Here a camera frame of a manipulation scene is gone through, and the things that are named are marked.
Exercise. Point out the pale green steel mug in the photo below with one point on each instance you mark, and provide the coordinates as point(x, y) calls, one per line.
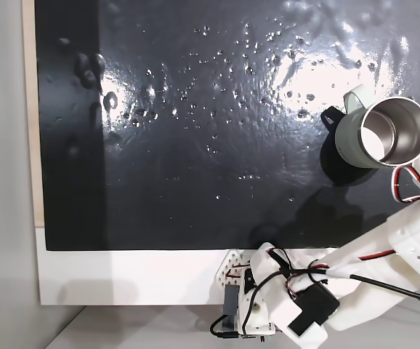
point(355, 145)

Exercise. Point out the black rounded box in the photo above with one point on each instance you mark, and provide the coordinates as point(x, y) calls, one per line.
point(315, 301)

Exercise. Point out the black mat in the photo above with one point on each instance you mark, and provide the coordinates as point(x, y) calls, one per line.
point(195, 145)

